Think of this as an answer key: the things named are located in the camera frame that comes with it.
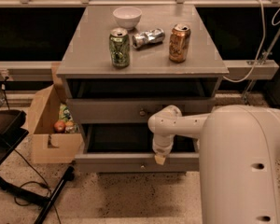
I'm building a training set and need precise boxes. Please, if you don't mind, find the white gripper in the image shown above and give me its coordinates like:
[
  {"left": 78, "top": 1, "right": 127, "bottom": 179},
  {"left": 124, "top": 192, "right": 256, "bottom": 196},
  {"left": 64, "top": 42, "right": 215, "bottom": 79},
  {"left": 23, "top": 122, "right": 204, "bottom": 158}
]
[{"left": 152, "top": 134, "right": 174, "bottom": 165}]

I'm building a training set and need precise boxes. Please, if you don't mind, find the grey drawer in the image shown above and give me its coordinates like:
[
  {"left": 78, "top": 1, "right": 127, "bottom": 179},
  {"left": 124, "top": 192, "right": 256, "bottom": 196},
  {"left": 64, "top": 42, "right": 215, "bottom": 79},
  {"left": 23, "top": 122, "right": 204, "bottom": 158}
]
[
  {"left": 76, "top": 123, "right": 199, "bottom": 173},
  {"left": 67, "top": 98, "right": 215, "bottom": 124}
]

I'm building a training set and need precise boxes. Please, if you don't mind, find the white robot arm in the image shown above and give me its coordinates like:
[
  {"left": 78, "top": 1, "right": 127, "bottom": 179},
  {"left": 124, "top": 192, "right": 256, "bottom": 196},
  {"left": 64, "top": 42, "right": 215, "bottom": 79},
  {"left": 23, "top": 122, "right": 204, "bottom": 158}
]
[{"left": 147, "top": 105, "right": 280, "bottom": 224}]

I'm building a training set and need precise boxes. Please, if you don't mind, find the grey top drawer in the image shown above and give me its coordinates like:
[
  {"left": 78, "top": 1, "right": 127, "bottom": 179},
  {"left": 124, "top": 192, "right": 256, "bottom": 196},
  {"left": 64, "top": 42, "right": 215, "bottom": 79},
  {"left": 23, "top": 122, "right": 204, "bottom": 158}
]
[{"left": 67, "top": 98, "right": 215, "bottom": 124}]

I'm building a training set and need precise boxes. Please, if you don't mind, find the grey drawer cabinet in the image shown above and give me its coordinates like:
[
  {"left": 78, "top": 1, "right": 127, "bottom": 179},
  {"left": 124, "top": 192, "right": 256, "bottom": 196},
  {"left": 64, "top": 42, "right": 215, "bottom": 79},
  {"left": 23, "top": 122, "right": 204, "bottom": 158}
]
[{"left": 56, "top": 5, "right": 230, "bottom": 175}]

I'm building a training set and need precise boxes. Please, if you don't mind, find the small jar in box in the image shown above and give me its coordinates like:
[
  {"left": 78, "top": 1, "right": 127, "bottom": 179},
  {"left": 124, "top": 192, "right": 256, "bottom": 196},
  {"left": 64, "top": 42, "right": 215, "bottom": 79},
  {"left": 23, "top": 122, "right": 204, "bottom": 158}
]
[{"left": 65, "top": 121, "right": 77, "bottom": 133}]

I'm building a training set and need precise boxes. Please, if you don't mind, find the red apple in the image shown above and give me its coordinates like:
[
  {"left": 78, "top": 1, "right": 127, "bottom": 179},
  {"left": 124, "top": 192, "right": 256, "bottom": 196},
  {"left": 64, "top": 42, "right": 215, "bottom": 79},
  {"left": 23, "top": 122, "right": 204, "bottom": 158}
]
[{"left": 54, "top": 120, "right": 65, "bottom": 133}]

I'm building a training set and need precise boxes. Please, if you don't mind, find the green snack bag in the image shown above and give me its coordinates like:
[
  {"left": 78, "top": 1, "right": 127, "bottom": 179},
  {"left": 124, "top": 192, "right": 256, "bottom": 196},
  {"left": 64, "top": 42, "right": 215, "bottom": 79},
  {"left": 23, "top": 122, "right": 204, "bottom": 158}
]
[{"left": 59, "top": 104, "right": 72, "bottom": 122}]

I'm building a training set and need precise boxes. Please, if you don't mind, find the cardboard box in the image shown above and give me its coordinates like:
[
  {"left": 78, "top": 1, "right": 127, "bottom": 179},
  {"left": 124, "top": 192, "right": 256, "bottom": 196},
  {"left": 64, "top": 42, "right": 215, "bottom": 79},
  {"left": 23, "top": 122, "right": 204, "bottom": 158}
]
[{"left": 27, "top": 63, "right": 82, "bottom": 163}]

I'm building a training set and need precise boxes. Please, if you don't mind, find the green soda can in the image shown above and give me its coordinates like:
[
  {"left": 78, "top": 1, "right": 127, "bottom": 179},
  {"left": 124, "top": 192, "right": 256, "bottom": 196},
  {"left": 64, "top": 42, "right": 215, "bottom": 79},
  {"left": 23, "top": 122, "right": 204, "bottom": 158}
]
[{"left": 109, "top": 27, "right": 130, "bottom": 68}]

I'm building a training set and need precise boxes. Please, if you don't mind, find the orange soda can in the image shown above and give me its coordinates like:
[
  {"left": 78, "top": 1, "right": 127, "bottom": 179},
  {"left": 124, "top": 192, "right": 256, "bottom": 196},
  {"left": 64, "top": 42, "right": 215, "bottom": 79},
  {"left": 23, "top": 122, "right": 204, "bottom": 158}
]
[{"left": 169, "top": 23, "right": 191, "bottom": 63}]

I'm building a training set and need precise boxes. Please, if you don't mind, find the crushed silver can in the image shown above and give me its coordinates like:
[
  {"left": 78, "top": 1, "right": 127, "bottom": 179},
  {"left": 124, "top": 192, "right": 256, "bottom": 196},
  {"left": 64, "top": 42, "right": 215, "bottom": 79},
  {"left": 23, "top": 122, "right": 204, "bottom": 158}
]
[{"left": 132, "top": 28, "right": 165, "bottom": 49}]

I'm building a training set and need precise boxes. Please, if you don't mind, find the white bowl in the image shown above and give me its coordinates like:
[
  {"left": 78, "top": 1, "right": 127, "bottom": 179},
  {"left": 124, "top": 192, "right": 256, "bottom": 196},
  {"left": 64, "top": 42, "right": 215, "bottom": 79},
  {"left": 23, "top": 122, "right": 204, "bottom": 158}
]
[{"left": 113, "top": 7, "right": 142, "bottom": 30}]

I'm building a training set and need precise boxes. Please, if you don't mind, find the black stand with tray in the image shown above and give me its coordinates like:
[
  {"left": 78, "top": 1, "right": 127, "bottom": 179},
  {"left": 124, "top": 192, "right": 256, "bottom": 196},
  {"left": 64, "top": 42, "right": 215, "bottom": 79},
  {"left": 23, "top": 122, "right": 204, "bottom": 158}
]
[{"left": 0, "top": 109, "right": 75, "bottom": 224}]

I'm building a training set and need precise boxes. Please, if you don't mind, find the black floor cable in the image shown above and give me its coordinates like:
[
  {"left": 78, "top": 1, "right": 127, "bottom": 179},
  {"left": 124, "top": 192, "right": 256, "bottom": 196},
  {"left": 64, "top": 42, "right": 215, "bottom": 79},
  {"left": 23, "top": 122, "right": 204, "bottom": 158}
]
[{"left": 0, "top": 133, "right": 63, "bottom": 224}]

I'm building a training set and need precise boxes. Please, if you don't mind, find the white cable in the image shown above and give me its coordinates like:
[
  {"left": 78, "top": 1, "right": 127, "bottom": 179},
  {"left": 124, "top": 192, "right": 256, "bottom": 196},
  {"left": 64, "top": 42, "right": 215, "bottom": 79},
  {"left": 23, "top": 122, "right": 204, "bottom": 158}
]
[{"left": 223, "top": 0, "right": 280, "bottom": 84}]

